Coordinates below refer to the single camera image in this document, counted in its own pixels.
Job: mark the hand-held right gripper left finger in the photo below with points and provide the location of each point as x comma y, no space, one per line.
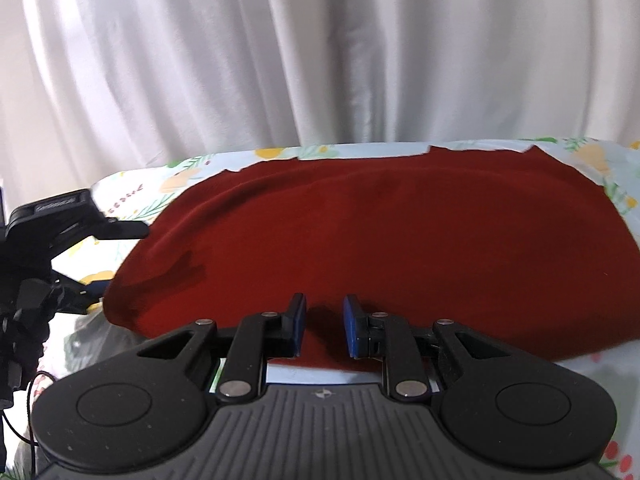
299,325

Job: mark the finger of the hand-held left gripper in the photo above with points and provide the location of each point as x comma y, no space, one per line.
92,290
122,229

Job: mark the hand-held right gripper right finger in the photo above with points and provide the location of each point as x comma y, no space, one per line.
352,327

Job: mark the red knit cardigan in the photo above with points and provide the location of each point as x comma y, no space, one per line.
400,235

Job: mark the white curtain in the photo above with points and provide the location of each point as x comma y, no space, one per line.
300,50

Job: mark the floral bed sheet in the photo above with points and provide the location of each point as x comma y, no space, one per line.
595,157

